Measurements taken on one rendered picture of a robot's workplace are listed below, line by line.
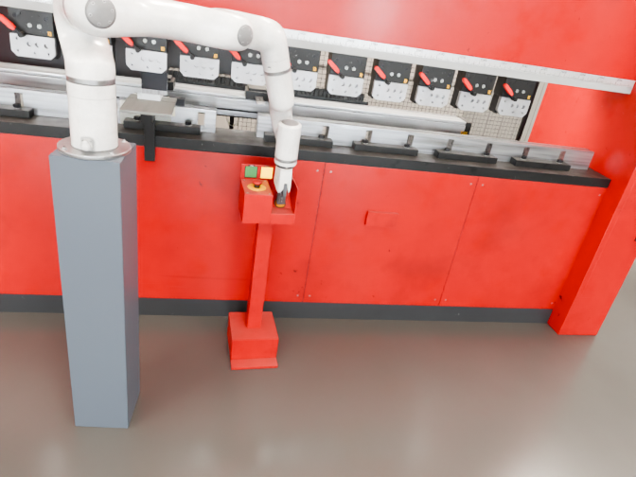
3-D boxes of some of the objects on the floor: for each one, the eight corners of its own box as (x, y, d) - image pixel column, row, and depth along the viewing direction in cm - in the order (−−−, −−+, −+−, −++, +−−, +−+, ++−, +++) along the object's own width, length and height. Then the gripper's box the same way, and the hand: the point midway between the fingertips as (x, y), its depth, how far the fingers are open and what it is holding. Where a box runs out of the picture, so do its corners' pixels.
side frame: (557, 335, 273) (805, -201, 169) (486, 256, 346) (628, -150, 243) (596, 335, 278) (860, -183, 175) (518, 258, 352) (670, -138, 248)
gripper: (299, 170, 179) (293, 213, 190) (291, 152, 191) (286, 193, 201) (278, 170, 177) (273, 213, 188) (272, 151, 189) (268, 193, 199)
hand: (280, 199), depth 193 cm, fingers closed
